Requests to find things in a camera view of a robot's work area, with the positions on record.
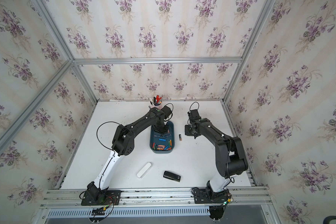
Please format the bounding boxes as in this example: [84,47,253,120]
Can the teal plastic storage box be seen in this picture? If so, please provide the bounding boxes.
[149,121,175,154]

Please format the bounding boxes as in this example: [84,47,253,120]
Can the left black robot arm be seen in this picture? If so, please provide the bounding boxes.
[87,106,173,197]

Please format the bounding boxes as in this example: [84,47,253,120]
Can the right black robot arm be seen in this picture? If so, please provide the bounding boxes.
[185,109,248,193]

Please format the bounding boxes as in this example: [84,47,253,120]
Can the pink pen cup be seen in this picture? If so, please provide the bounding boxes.
[151,103,163,110]

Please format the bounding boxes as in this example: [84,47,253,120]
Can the pens in cup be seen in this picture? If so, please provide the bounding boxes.
[150,95,162,106]

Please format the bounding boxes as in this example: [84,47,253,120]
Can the white rectangular case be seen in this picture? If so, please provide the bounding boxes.
[136,162,152,179]

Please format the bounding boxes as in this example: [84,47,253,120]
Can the black stapler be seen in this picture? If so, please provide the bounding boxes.
[163,171,181,182]

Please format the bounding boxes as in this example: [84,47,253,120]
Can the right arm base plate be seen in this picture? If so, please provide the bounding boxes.
[191,187,232,205]

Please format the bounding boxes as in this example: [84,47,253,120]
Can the aluminium front rail frame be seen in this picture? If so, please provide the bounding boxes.
[33,187,281,224]

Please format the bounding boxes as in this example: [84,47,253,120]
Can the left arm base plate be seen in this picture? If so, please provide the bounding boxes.
[79,190,121,206]

